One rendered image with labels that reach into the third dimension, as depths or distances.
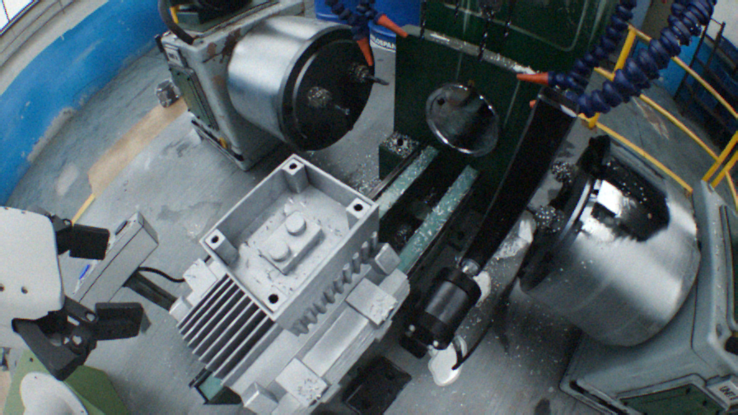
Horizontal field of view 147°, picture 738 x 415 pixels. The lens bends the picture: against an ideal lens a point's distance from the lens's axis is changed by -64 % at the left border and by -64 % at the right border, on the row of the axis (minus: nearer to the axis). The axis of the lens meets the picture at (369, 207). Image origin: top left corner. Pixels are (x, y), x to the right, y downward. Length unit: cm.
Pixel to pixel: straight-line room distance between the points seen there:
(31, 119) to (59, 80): 78
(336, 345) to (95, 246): 24
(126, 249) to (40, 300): 27
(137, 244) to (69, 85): 530
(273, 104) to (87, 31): 531
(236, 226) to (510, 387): 51
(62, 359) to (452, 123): 58
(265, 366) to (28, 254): 21
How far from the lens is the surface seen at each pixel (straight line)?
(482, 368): 57
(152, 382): 72
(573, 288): 36
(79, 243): 29
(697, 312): 43
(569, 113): 20
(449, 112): 54
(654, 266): 36
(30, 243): 24
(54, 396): 72
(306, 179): 29
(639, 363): 47
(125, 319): 22
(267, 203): 29
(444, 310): 32
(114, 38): 577
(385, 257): 28
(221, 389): 48
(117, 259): 46
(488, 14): 32
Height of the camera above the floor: 134
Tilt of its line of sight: 56 degrees down
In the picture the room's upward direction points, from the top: 3 degrees counter-clockwise
